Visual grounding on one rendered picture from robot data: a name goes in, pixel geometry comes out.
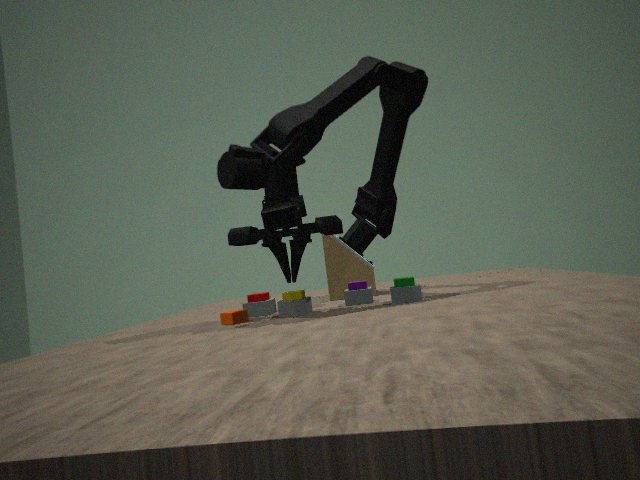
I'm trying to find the yellow button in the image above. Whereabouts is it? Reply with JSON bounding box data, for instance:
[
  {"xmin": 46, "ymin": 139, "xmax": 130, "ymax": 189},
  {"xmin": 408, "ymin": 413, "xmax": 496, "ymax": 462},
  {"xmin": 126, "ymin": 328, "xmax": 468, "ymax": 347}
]
[{"xmin": 277, "ymin": 290, "xmax": 313, "ymax": 318}]

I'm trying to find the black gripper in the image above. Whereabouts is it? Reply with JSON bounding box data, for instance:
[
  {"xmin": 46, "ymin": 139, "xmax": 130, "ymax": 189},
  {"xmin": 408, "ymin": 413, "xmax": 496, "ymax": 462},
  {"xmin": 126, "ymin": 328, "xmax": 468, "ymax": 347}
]
[{"xmin": 228, "ymin": 187, "xmax": 343, "ymax": 283}]

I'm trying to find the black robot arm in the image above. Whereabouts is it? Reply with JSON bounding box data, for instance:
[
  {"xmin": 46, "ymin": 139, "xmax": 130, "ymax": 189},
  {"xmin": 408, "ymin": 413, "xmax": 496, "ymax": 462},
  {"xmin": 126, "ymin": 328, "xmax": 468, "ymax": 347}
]
[{"xmin": 217, "ymin": 57, "xmax": 428, "ymax": 256}]

